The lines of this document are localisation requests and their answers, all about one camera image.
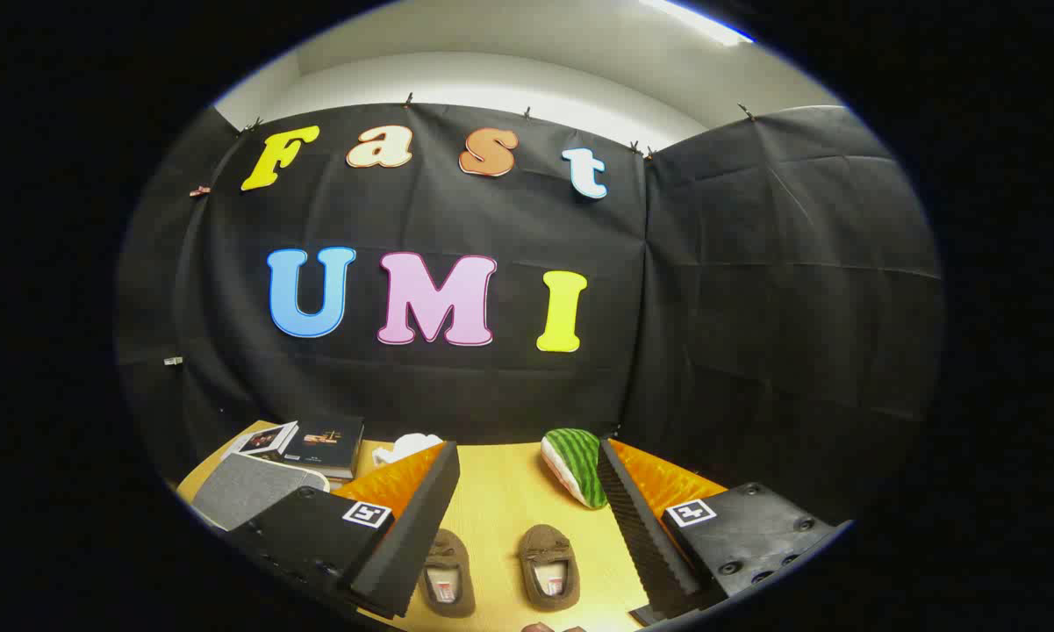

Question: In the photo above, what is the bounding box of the watermelon slice plush toy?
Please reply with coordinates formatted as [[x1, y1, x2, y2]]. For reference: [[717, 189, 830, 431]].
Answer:
[[541, 427, 609, 510]]

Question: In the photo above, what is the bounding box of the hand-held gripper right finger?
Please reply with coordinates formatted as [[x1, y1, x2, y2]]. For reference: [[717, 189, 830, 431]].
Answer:
[[597, 437, 854, 626]]

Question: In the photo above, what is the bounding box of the brown fuzzy moccasin shoe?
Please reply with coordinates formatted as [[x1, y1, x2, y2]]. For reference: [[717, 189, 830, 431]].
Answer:
[[518, 524, 580, 612], [419, 528, 477, 618]]

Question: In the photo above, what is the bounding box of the grey fabric storage box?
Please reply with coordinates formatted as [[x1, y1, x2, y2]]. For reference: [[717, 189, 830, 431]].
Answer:
[[191, 452, 330, 532]]

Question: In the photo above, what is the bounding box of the white photo cover book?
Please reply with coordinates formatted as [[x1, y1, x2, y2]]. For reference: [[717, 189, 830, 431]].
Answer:
[[226, 421, 299, 462]]

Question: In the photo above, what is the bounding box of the dark blue hardcover book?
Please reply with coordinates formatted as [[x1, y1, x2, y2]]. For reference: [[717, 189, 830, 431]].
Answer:
[[283, 416, 365, 479]]

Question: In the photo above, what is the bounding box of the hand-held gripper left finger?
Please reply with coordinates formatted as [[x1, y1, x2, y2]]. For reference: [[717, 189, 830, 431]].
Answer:
[[226, 442, 462, 621]]

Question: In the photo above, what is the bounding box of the white plush toy with eyes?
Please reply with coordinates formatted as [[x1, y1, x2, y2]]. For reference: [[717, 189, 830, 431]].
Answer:
[[372, 433, 444, 466]]

